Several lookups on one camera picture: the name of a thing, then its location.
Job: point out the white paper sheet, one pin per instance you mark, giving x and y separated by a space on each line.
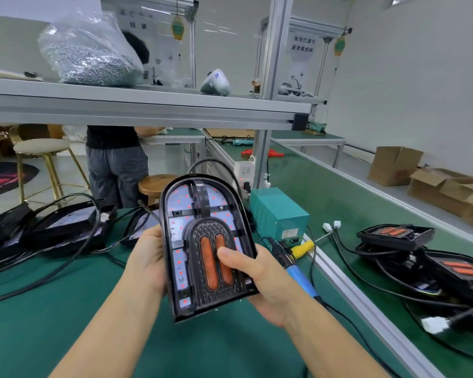
39 5

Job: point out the person's left hand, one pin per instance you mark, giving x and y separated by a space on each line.
150 260

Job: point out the colourful round rug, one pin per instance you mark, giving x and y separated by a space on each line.
8 178

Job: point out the person's left forearm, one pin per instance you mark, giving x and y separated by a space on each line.
110 330

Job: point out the black cover orange strips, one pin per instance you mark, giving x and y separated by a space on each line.
213 263

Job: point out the white handheld device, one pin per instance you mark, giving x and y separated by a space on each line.
215 82

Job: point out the white power strip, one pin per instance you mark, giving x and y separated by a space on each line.
244 173

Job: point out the small green workbench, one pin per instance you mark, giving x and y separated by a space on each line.
173 137

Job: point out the red tool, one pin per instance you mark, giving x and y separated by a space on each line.
272 153

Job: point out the green workbench white legs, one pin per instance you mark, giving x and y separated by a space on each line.
307 137

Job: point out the person's right forearm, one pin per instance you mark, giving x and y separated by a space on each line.
335 346

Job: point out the clear bag of screws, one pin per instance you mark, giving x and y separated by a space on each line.
87 55

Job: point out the teal hand tool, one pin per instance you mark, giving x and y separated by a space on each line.
238 142

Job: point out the round beige stool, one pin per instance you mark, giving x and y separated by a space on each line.
41 145

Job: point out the round brown wooden stool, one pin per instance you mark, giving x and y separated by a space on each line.
154 183

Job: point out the beige flat folder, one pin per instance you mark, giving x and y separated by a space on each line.
8 74

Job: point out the blue black electric screwdriver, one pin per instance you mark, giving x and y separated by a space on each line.
303 281

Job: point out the yellow plug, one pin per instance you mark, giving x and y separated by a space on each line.
303 249

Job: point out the person's right hand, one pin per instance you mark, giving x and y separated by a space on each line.
272 291

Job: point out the stack of unassembled lamp housings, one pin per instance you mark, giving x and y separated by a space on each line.
63 224

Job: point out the aluminium shelf frame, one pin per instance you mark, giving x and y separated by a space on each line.
142 106

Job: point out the teal power supply box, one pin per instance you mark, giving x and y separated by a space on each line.
280 212

